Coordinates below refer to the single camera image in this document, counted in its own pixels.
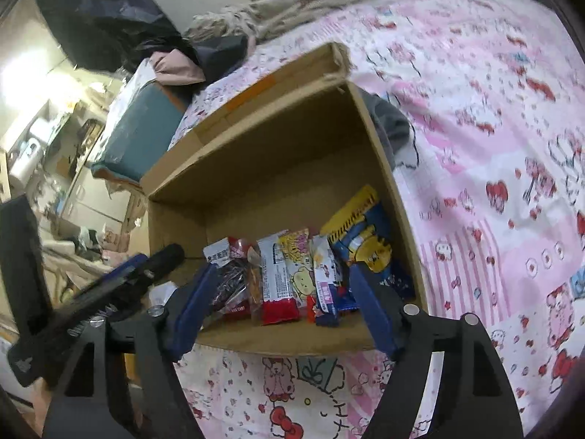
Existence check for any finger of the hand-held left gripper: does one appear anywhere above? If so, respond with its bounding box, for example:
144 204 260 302
52 244 186 326
73 254 149 305

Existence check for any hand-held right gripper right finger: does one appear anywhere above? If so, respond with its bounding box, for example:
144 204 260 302
348 265 525 439

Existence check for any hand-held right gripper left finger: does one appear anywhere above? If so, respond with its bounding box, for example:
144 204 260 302
42 264 220 439

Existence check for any dark brown snack packet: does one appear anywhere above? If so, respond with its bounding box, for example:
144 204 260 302
212 260 252 314

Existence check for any white red cartoon snack packet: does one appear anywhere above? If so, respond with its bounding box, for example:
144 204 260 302
202 237 257 318

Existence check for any white blue snack packet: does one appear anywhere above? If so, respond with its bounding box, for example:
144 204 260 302
308 234 341 327

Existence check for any blue yellow snack bag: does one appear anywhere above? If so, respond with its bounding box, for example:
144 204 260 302
320 185 416 303

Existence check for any yellow pink snack packet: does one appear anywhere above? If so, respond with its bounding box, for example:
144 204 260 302
279 228 316 309

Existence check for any brown cardboard box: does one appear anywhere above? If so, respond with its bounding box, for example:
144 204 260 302
139 41 430 357

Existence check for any person's left forearm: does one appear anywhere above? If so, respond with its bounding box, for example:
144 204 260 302
25 386 53 424

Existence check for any small pink box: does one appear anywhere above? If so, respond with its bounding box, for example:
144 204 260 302
98 229 124 252

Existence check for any white hanging cloth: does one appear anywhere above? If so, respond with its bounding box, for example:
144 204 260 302
43 238 115 275

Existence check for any white base cabinet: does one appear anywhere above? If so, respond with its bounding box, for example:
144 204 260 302
59 165 131 229

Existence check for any white water heater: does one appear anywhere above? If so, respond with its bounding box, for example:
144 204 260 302
7 139 42 184

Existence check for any teal footboard cushion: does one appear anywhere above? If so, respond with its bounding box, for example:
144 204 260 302
91 80 188 188

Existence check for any grey sock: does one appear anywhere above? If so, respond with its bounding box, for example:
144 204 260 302
363 94 412 161

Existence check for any pink cloth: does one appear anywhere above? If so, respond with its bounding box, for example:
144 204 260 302
151 50 206 85

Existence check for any dark cloth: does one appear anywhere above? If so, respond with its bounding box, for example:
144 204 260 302
189 34 250 83

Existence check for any black plastic sheet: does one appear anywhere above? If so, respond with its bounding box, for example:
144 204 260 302
34 0 184 74

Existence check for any rumpled floral blanket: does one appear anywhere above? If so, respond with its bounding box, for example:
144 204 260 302
183 0 407 42

